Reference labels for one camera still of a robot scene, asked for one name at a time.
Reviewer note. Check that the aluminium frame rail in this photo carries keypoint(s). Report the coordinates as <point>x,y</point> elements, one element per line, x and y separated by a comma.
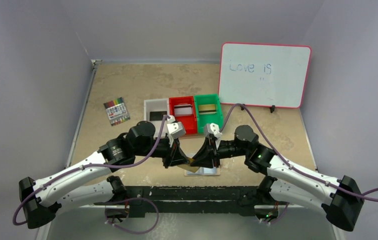
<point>76,207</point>

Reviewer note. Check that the green plastic bin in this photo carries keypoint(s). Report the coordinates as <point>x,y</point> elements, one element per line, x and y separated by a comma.
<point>203,119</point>

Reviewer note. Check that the red plastic bin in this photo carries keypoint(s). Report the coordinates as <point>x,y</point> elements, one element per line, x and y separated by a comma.
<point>189,122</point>

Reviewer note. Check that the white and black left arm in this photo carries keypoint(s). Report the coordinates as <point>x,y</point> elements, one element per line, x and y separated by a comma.
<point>90,181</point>

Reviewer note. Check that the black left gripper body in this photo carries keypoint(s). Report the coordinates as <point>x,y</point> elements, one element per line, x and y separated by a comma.
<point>172,151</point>

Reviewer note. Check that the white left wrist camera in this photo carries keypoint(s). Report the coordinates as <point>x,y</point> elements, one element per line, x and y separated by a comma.
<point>175,128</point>

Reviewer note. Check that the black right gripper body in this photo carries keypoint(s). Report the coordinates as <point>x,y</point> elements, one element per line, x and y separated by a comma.
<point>212,150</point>

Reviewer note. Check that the white card with stripe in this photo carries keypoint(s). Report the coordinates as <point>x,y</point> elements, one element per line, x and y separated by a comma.
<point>183,110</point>

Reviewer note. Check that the pack of coloured markers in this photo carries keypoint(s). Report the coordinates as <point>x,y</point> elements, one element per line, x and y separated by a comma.
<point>116,111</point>

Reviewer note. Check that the black card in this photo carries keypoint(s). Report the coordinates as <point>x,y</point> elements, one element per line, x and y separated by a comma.
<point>157,115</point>

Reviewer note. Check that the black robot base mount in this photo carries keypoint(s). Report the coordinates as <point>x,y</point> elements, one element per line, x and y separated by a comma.
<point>265,212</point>

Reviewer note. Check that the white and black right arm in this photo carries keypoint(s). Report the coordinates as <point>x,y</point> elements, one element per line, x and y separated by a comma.
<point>284,180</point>

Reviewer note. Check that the gold credit card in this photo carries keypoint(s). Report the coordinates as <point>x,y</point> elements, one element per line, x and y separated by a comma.
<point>188,166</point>

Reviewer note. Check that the white plastic bin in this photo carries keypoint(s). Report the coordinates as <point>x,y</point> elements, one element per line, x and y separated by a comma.
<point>156,105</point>

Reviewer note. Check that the pink framed whiteboard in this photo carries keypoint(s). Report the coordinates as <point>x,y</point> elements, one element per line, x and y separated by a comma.
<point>263,75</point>

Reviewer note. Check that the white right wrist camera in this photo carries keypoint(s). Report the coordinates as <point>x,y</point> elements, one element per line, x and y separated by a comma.
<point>212,129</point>

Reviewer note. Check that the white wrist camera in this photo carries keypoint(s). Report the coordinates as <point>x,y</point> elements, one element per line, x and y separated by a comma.
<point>212,129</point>
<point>175,128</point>

